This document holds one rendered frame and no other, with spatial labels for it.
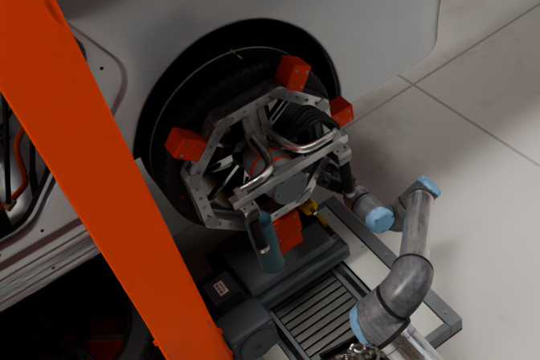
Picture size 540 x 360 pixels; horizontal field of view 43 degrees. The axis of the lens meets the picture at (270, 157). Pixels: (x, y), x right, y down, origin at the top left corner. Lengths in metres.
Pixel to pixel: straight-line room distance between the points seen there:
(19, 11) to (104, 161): 0.37
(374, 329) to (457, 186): 1.45
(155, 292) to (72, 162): 0.49
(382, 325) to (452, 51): 2.34
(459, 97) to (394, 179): 0.64
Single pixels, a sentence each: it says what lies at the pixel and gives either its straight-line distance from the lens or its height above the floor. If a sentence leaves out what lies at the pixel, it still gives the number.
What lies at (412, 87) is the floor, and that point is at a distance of 3.76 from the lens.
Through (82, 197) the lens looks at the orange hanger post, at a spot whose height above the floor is 1.46.
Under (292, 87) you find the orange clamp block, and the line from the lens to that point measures 2.15.
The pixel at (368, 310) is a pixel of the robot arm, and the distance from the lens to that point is 1.91.
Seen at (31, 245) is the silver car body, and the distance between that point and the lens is 2.27.
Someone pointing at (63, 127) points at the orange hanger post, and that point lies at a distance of 1.39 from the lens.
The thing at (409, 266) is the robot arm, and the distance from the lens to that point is 1.89.
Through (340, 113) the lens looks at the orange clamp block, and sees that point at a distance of 2.34.
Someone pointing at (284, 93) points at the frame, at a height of 1.09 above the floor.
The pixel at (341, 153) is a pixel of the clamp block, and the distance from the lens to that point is 2.10.
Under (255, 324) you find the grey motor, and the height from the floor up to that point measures 0.41.
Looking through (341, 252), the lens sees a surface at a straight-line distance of 2.87.
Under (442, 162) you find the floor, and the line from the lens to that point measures 3.35.
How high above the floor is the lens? 2.44
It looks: 44 degrees down
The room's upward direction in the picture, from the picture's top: 16 degrees counter-clockwise
